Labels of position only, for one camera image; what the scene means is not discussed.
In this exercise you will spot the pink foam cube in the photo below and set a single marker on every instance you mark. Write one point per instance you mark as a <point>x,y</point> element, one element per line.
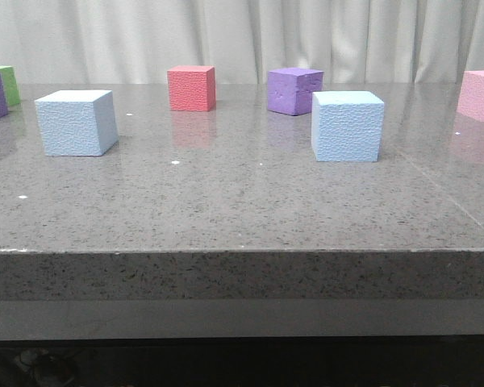
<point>471,98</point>

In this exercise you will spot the purple foam cube centre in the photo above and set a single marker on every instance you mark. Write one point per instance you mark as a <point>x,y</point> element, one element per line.
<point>289,90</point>

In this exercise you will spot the white curtain backdrop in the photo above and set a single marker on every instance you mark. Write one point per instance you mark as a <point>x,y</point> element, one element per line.
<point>136,42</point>

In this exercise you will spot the green foam cube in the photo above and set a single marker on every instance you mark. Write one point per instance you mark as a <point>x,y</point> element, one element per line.
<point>10,86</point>

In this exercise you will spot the light blue foam cube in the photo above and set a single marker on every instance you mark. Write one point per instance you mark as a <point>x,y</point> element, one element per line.
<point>346,125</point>
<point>77,122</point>

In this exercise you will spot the red foam cube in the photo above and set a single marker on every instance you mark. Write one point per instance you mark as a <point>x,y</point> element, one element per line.
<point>192,87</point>

